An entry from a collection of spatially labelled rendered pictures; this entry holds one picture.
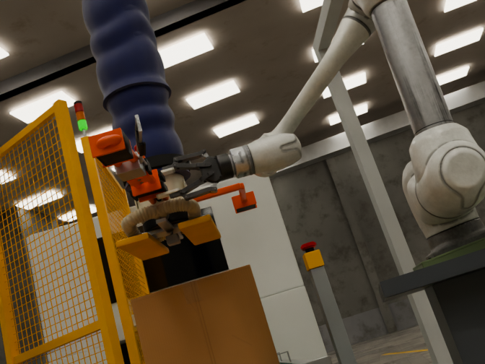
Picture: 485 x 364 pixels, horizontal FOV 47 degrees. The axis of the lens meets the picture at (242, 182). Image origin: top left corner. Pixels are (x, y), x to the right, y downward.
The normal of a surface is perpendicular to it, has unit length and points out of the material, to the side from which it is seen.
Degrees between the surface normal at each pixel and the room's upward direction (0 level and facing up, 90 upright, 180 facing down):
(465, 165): 97
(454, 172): 97
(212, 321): 90
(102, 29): 73
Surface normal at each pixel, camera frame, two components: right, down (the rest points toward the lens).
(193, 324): 0.00, -0.30
